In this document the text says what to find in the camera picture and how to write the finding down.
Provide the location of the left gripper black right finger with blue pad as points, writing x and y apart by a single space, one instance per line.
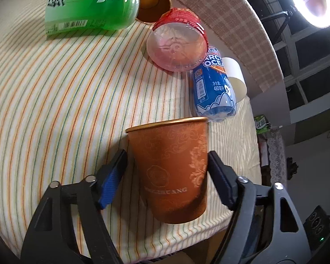
265 226

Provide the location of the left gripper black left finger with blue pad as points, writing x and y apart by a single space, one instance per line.
67 225

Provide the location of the orange paper cup gold rim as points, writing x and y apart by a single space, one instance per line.
171 158

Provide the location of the white paper cup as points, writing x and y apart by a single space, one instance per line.
236 78

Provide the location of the black electronic device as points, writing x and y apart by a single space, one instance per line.
317 227

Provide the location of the white lace cloth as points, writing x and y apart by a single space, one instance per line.
277 157

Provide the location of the green snack package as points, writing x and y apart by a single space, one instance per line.
262 125

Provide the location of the blue Arctic Ocean bottle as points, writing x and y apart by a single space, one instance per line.
213 95

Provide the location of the red label clear bottle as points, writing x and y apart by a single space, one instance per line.
178 41

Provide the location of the plaid beige backrest blanket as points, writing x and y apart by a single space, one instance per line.
238 26

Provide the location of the green plastic bottle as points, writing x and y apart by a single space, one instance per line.
66 15

